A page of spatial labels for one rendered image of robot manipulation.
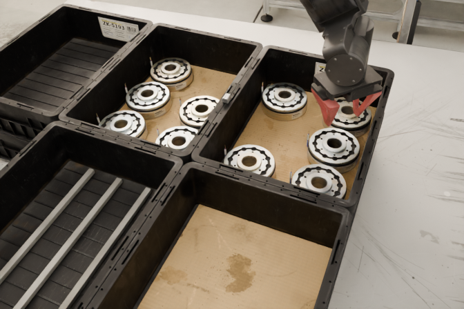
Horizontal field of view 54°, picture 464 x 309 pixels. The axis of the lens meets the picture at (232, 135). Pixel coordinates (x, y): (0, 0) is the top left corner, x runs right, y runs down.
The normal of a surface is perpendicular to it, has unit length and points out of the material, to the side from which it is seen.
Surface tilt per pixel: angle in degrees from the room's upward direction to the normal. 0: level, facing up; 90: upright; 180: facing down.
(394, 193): 0
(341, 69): 90
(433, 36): 0
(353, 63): 90
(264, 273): 0
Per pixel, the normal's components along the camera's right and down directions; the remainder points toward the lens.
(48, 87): -0.04, -0.72
